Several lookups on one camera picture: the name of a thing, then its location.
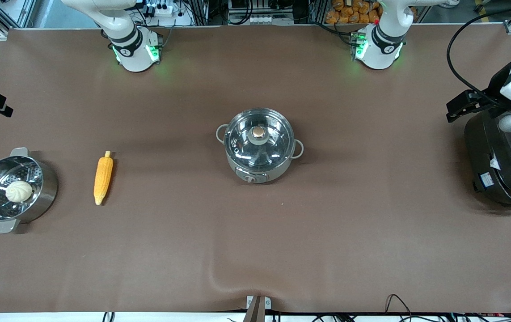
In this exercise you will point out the grey metal table bracket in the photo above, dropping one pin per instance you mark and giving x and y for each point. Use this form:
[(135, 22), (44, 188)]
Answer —
[(258, 306)]

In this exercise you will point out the yellow corn cob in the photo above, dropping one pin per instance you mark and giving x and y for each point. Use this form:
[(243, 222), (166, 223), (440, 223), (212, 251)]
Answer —
[(103, 176)]

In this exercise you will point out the long white power strip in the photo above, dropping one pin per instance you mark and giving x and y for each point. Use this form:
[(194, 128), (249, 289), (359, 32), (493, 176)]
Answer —
[(264, 19)]

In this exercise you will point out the grey electric cooking pot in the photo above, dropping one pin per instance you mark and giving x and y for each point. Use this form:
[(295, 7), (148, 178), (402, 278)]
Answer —
[(255, 175)]

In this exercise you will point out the stainless steel steamer pot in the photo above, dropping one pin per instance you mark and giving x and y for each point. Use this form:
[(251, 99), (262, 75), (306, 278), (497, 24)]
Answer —
[(45, 188)]

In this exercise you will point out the white steamed bun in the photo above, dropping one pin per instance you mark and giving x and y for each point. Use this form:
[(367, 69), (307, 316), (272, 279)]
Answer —
[(18, 191)]

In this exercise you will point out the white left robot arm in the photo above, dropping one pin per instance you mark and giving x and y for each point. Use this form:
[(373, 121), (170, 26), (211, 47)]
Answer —
[(382, 47)]

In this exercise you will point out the round glass pot lid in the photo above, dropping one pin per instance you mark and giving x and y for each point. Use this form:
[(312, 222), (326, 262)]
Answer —
[(259, 147)]

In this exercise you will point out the black rice cooker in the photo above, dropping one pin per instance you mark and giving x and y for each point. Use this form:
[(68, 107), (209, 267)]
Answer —
[(501, 161)]

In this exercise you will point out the white power strip with plugs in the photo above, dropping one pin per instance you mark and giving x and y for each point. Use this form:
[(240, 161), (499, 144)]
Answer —
[(161, 9)]

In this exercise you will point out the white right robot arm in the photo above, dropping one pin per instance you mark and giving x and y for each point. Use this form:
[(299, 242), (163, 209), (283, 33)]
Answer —
[(130, 49)]

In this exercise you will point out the brown table mat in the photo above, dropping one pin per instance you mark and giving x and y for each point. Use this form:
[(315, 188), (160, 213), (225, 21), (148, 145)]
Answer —
[(255, 250)]

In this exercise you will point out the bag of orange snacks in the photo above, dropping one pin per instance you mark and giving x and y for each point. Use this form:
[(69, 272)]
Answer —
[(353, 13)]

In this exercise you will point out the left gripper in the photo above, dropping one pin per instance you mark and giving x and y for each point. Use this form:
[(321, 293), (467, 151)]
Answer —
[(495, 91)]

